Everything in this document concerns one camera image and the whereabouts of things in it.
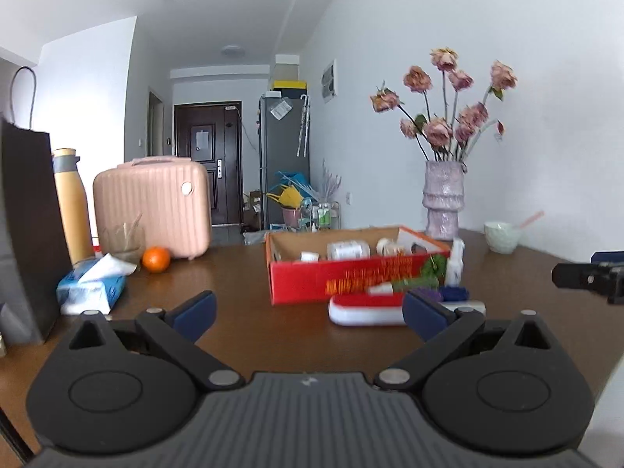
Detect red white lint brush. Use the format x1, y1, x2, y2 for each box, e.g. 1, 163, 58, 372
326, 292, 488, 328

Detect pink spoon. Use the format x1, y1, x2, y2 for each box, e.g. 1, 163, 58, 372
515, 210, 545, 230

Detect blue tissue pack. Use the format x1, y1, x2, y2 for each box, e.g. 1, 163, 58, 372
56, 253, 138, 316

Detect blue flower-shaped object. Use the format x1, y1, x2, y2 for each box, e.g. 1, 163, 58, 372
438, 286, 470, 302

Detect pale green bowl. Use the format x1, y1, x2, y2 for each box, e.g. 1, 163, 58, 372
483, 222, 521, 255

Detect orange fruit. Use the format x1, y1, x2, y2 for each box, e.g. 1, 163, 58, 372
141, 246, 171, 274

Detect white spray bottle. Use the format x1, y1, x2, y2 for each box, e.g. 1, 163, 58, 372
444, 238, 465, 287

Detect clear drinking glass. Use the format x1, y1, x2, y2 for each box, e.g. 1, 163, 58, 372
101, 222, 145, 264

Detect dark grey paper bag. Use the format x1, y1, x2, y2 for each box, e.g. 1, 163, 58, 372
1, 115, 72, 346

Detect green tube white cap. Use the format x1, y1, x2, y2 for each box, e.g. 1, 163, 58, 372
367, 276, 439, 296

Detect orange thermos bottle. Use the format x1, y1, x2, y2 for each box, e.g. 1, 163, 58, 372
53, 148, 95, 265

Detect pink textured vase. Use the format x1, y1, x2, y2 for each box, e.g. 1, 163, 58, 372
422, 161, 464, 241

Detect pink ribbed suitcase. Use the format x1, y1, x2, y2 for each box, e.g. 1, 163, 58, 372
93, 156, 211, 260

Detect dried pink roses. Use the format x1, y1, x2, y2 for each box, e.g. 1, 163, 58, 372
369, 48, 518, 165

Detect white jar in box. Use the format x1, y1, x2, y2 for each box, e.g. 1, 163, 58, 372
327, 240, 370, 261

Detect red cardboard box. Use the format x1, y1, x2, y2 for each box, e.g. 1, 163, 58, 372
264, 226, 450, 305

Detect cluttered small cart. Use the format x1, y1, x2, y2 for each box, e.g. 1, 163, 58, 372
242, 164, 343, 245

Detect dark brown door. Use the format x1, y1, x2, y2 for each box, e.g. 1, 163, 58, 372
174, 101, 243, 226

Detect grey refrigerator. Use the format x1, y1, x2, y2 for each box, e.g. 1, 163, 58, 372
258, 88, 310, 229

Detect yellow box on fridge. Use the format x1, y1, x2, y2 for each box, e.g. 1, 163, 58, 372
272, 80, 308, 99

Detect wall panel frame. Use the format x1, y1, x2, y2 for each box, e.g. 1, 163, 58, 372
321, 59, 337, 103

